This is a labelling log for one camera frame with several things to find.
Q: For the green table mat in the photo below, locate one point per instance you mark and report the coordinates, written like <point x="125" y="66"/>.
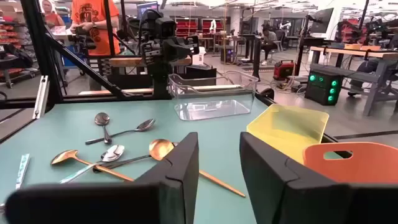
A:
<point x="217" y="149"/>

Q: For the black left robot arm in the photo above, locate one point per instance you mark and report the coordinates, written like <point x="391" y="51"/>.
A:
<point x="160" y="84"/>

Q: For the orange plastic bin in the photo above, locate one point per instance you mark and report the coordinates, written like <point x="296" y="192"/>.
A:
<point x="367" y="168"/>

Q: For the red cabinet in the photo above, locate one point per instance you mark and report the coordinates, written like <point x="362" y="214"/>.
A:
<point x="217" y="26"/>
<point x="186" y="28"/>

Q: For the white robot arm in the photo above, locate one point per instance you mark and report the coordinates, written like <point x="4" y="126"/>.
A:
<point x="213" y="25"/>

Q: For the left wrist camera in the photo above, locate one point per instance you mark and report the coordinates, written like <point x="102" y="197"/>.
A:
<point x="164" y="28"/>

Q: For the clear plastic bin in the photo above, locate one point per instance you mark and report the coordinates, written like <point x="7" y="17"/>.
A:
<point x="214" y="109"/>

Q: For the wooden-top workbench grey legs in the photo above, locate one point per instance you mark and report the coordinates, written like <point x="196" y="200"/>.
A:
<point x="348" y="52"/>

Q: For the monitor on stand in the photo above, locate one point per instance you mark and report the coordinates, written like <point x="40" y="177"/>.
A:
<point x="321" y="20"/>

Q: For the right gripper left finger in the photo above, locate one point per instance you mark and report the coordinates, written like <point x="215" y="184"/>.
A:
<point x="93" y="205"/>

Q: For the silver frame bar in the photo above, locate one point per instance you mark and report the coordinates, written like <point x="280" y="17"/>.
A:
<point x="41" y="96"/>

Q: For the computer monitor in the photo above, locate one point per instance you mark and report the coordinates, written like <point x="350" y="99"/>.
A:
<point x="148" y="9"/>

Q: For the computer tower green fans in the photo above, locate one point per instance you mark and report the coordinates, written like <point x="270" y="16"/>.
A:
<point x="320" y="90"/>

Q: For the black standing desk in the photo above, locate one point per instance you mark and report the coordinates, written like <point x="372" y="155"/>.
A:
<point x="256" y="56"/>

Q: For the yellow plastic bin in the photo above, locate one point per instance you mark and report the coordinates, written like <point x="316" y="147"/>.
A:
<point x="289" y="130"/>

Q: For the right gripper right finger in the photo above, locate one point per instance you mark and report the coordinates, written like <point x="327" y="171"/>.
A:
<point x="295" y="202"/>

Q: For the black equipment case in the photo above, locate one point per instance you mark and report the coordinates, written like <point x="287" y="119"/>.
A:
<point x="199" y="74"/>

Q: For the person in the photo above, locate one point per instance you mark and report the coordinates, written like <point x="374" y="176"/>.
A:
<point x="269" y="39"/>
<point x="93" y="18"/>
<point x="51" y="17"/>

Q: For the red portable generator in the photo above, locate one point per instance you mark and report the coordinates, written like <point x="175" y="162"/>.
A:
<point x="283" y="71"/>

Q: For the gold spoon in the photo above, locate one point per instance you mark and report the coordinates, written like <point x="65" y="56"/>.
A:
<point x="63" y="156"/>
<point x="160" y="148"/>

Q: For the storage shelf rack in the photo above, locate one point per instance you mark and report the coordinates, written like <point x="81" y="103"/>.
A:
<point x="12" y="34"/>

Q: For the wooden workbench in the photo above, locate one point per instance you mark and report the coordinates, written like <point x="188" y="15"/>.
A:
<point x="127" y="61"/>

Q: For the white plastic jug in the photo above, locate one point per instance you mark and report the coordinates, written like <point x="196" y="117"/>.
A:
<point x="199" y="57"/>

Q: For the blue bin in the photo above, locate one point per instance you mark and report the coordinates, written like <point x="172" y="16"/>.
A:
<point x="70" y="59"/>

